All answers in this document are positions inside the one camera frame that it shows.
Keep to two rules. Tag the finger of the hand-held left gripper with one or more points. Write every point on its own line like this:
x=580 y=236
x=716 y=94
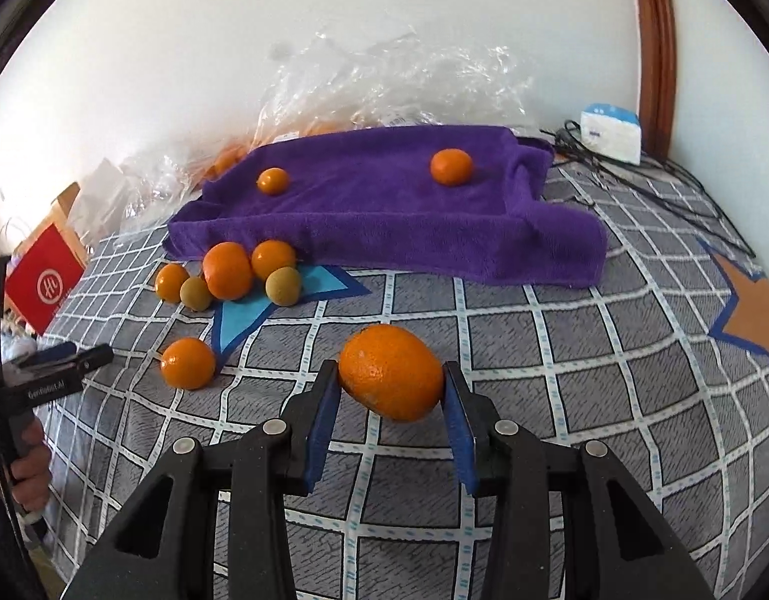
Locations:
x=93 y=359
x=56 y=353

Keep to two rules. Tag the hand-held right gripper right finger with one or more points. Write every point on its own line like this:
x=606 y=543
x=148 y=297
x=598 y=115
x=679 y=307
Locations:
x=460 y=444

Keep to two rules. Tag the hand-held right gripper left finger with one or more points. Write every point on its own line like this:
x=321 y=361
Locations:
x=320 y=437

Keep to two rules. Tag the large oval orange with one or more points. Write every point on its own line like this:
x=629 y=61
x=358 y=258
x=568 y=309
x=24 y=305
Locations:
x=390 y=372

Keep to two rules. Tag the small brown-green round fruit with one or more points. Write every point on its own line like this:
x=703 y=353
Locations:
x=195 y=295

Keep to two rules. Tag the large round orange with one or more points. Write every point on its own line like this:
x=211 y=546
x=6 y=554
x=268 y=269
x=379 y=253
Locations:
x=228 y=270

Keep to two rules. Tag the person's left hand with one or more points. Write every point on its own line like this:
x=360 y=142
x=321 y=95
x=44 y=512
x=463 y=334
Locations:
x=34 y=475

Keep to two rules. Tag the red paper bag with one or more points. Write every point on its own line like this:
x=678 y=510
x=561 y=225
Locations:
x=43 y=281

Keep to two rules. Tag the grey checked bedsheet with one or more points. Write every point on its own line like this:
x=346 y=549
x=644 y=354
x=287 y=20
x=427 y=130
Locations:
x=547 y=387

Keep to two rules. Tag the white plastic bag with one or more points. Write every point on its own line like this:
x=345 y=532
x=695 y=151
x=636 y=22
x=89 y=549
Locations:
x=103 y=184

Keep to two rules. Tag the small clear plastic bag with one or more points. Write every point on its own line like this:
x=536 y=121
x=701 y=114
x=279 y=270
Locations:
x=153 y=187

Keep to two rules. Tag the purple towel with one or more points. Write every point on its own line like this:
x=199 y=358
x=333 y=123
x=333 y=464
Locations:
x=384 y=219

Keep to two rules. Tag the bagged pile of oranges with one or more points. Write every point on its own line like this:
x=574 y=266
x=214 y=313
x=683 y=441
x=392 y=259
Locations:
x=225 y=161

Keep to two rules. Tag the small orange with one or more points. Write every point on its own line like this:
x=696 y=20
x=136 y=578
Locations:
x=273 y=180

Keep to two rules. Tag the white and blue tissue pack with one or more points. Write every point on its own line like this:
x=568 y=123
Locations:
x=609 y=134

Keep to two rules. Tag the large clear plastic bag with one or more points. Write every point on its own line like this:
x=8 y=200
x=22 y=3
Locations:
x=390 y=81

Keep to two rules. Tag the brown wooden door frame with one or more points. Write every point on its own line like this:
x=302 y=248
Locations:
x=656 y=44

